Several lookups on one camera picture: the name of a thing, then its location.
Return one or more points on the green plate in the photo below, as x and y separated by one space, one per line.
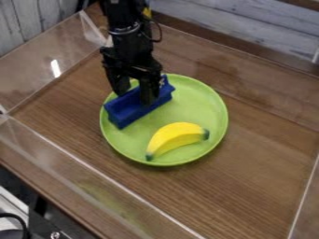
195 104

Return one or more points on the clear acrylic tray walls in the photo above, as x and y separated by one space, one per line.
252 190

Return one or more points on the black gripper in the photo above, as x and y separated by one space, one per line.
127 58

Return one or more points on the blue plastic block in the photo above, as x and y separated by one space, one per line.
126 109

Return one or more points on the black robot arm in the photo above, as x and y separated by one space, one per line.
126 12

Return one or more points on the yellow toy banana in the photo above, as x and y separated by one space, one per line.
172 136

